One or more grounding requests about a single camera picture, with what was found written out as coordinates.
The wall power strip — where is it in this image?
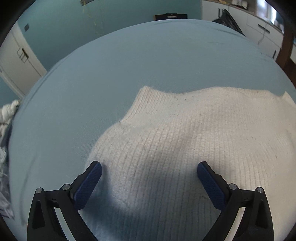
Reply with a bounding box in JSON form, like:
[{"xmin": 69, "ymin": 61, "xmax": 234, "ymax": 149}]
[{"xmin": 80, "ymin": 0, "xmax": 94, "ymax": 6}]

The grey wall switch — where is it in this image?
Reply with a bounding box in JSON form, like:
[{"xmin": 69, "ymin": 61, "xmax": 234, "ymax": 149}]
[{"xmin": 24, "ymin": 24, "xmax": 30, "ymax": 32}]

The white bedroom door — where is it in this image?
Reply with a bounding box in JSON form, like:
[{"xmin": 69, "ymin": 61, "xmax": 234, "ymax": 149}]
[{"xmin": 1, "ymin": 23, "xmax": 47, "ymax": 98}]

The white drawer cabinet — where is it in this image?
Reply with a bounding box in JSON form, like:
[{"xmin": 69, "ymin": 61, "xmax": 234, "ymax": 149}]
[{"xmin": 201, "ymin": 1, "xmax": 283, "ymax": 60}]

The black and white box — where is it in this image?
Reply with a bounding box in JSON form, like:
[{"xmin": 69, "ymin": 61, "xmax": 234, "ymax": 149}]
[{"xmin": 154, "ymin": 13, "xmax": 188, "ymax": 21}]

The grey crumpled garment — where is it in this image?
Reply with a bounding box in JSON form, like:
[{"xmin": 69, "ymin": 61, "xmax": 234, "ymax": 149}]
[{"xmin": 1, "ymin": 123, "xmax": 14, "ymax": 219}]

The cream and blue knit sweater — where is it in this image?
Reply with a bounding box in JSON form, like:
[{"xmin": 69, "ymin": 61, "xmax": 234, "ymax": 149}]
[{"xmin": 82, "ymin": 87, "xmax": 295, "ymax": 240}]

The white puffy duvet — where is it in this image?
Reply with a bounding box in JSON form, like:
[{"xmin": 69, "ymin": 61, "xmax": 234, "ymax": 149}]
[{"xmin": 0, "ymin": 99, "xmax": 21, "ymax": 137}]

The light blue bed sheet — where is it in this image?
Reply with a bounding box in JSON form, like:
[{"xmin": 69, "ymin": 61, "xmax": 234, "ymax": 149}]
[{"xmin": 8, "ymin": 20, "xmax": 295, "ymax": 240}]

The yellow cable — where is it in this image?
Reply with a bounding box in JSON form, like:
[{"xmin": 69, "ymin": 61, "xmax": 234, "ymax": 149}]
[{"xmin": 86, "ymin": 3, "xmax": 105, "ymax": 35}]

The black plastic bag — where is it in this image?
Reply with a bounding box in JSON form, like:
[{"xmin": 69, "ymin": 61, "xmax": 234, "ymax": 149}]
[{"xmin": 213, "ymin": 9, "xmax": 245, "ymax": 36}]

